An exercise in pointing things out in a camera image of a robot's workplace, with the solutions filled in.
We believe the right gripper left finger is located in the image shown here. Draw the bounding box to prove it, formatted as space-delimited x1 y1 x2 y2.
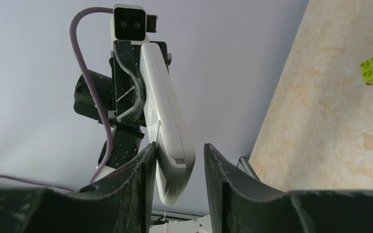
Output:
0 143 157 233

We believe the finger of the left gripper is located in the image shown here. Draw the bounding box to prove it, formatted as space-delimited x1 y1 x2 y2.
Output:
112 40 146 122

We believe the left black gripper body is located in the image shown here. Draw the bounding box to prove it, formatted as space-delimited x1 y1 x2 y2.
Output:
109 41 172 128

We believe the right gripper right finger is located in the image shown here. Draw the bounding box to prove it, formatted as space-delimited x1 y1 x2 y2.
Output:
204 144 373 233

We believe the white remote control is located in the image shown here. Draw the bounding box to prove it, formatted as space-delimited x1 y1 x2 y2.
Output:
140 43 196 206

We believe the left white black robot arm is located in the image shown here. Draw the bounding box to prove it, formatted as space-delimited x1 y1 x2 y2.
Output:
89 42 146 169

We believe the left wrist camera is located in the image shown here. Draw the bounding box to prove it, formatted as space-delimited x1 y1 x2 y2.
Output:
111 3 158 45

